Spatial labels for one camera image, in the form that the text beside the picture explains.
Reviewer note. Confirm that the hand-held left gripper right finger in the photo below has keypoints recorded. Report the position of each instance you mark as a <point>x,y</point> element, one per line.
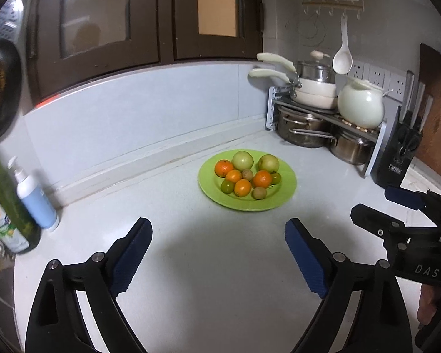
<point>305,261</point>

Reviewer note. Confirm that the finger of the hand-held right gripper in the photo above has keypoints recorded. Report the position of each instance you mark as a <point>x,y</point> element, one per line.
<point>371,218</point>
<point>404,196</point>

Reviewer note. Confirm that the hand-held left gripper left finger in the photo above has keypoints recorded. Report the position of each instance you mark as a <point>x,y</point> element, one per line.
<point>130,261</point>

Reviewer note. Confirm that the green plate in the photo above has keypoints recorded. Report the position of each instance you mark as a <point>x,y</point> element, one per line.
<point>279,198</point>

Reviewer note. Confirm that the brown longan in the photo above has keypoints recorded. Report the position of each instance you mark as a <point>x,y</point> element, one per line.
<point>259,192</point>
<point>247,173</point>

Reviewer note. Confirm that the green tomato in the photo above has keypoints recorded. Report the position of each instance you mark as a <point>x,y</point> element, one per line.
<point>226,186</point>
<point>276,178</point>

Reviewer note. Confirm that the small orange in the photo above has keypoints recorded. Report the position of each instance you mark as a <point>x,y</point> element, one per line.
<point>242,187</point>
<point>234,175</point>
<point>224,168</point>
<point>262,179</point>

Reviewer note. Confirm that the pale green apple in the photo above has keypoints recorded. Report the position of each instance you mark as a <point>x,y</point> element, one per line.
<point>242,160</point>
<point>268,162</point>

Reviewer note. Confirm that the person's right hand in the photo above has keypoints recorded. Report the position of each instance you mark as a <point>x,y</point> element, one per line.
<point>428,301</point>

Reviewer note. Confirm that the black knife block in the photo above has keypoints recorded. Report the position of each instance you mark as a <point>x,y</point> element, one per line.
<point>393,161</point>

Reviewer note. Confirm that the black scissors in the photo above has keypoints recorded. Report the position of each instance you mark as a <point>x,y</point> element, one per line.
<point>408,145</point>

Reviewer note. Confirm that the small steel pot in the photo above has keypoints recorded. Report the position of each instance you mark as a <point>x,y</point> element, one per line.
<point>349,149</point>

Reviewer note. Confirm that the wooden bead trivet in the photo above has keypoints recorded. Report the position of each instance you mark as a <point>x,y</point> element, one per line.
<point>354,125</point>

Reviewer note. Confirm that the white ceramic pot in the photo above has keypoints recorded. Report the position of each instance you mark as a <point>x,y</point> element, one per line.
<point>360,106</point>

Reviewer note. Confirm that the blue lotion pump bottle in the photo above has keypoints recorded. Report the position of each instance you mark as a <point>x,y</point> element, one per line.
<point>36,202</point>

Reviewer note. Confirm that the large steel pot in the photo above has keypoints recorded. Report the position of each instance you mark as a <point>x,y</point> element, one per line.
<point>301,132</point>

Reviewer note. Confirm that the cream frying pan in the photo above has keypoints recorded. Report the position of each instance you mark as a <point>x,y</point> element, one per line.
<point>316,97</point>

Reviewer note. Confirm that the green plastic bottle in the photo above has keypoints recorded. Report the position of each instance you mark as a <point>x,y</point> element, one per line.
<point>7,209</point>

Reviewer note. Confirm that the grey kitchen shelf rack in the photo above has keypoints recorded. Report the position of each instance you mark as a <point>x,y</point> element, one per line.
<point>275,106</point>

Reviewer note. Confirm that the white ladle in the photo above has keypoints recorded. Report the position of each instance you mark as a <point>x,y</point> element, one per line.
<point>341,60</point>

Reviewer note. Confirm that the steel saucepan with lid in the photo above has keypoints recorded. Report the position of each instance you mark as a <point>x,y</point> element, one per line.
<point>316,71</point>

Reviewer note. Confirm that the black frying pan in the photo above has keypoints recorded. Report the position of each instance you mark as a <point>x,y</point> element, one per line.
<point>7,92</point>

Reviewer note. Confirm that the dark wooden cabinet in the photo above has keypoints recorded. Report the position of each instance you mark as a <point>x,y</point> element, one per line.
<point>150,25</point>

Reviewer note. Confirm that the metal mesh strainer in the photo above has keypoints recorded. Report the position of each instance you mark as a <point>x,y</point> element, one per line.
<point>9,18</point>

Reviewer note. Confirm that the white wall socket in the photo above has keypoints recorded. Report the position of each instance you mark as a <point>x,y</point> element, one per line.
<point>377,74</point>
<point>398,84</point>
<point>356,69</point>

